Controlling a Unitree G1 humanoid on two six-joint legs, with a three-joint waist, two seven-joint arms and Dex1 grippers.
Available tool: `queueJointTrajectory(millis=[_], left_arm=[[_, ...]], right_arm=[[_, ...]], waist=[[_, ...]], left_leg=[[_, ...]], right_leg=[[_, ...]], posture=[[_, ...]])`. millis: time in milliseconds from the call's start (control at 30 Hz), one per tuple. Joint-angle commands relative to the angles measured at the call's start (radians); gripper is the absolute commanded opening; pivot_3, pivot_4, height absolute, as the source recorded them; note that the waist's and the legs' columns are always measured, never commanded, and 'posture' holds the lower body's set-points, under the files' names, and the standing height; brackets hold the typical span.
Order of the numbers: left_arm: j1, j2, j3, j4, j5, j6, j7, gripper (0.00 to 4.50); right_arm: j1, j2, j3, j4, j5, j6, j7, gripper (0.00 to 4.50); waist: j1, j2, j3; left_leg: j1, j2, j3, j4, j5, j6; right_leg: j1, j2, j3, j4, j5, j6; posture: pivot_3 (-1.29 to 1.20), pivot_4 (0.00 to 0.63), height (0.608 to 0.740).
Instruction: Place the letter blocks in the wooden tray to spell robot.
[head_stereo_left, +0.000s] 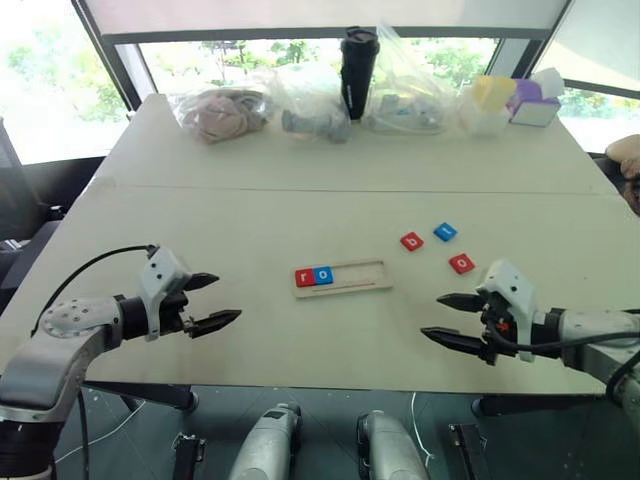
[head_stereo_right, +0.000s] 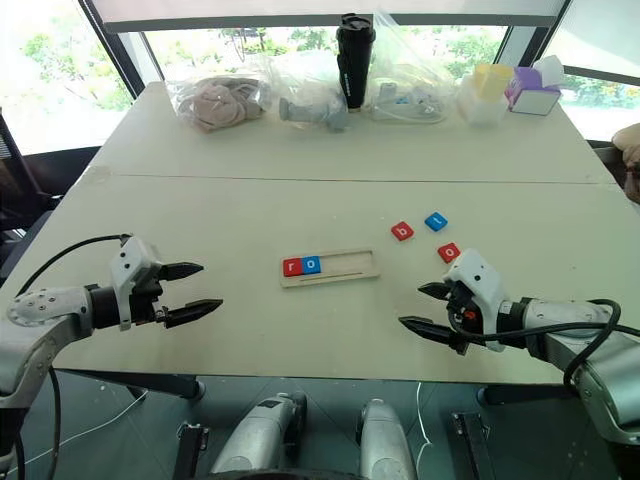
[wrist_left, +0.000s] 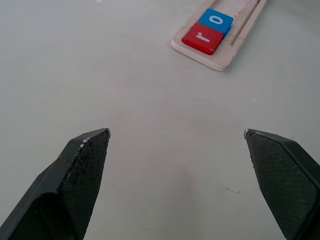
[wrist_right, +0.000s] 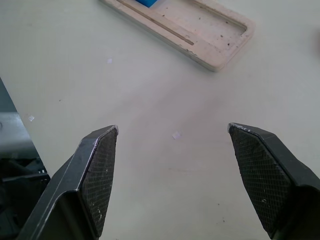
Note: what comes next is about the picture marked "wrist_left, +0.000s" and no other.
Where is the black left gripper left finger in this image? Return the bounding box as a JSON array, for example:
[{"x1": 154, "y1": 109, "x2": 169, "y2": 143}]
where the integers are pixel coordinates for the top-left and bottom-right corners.
[{"x1": 0, "y1": 128, "x2": 111, "y2": 240}]

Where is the red letter tile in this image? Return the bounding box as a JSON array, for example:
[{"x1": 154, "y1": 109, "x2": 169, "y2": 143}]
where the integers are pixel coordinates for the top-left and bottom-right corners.
[{"x1": 181, "y1": 22, "x2": 224, "y2": 56}]

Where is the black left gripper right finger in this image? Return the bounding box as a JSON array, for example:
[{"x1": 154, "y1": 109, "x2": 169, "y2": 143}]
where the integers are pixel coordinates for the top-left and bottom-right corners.
[{"x1": 243, "y1": 128, "x2": 320, "y2": 240}]

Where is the blue letter tile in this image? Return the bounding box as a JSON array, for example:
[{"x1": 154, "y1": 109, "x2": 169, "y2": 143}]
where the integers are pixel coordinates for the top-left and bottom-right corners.
[{"x1": 197, "y1": 8, "x2": 235, "y2": 36}]

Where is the light wooden letter tray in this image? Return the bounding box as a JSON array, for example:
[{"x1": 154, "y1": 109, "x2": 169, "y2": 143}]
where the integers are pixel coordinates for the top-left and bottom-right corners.
[{"x1": 171, "y1": 0, "x2": 268, "y2": 73}]

